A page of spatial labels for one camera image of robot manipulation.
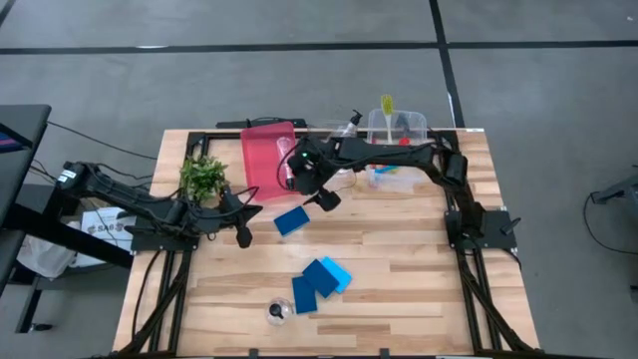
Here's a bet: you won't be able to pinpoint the black desk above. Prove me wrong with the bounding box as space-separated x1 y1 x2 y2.
0 103 136 335

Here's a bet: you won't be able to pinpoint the white printed box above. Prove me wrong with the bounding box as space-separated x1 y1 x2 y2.
80 206 139 268

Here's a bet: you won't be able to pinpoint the yellow-green dish brush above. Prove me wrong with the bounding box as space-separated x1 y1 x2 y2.
380 94 396 146

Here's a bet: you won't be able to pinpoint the black floor cable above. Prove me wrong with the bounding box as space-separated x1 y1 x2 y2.
46 121 159 162
581 191 638 256

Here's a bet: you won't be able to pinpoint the black power strip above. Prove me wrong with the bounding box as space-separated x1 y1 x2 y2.
214 117 308 130

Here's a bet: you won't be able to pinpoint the pink plastic tray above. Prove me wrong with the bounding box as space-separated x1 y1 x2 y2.
239 121 308 203

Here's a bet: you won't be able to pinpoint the green potted plant white pot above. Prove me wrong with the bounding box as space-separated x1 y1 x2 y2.
177 155 230 204

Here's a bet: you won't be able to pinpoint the clear plastic bin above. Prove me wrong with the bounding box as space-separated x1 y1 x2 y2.
306 118 363 196
367 108 430 194

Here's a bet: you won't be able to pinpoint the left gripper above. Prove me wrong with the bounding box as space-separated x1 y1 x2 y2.
218 186 264 249

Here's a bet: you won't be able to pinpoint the blue dish brush white bristles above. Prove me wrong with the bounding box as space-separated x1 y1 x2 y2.
367 165 400 189

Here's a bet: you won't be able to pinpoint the white plastic bag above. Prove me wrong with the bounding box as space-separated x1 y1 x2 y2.
16 233 77 280

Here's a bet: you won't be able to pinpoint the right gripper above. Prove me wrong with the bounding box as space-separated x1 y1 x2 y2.
286 164 343 212

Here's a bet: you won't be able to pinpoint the grey stand leg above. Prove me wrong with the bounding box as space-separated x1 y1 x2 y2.
590 173 638 206

